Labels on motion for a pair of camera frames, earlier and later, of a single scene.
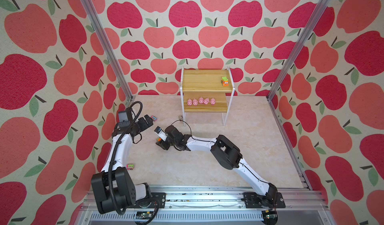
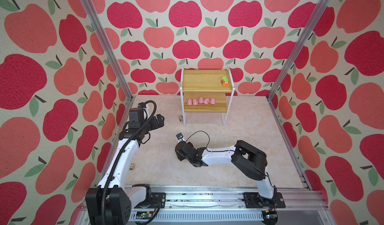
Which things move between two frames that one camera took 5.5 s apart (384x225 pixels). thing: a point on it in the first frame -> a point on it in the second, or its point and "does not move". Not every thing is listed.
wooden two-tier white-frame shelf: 206,91 does not move
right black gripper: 160,143 -> 188,145
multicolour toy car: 225,81 does not move
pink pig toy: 213,101 does not move
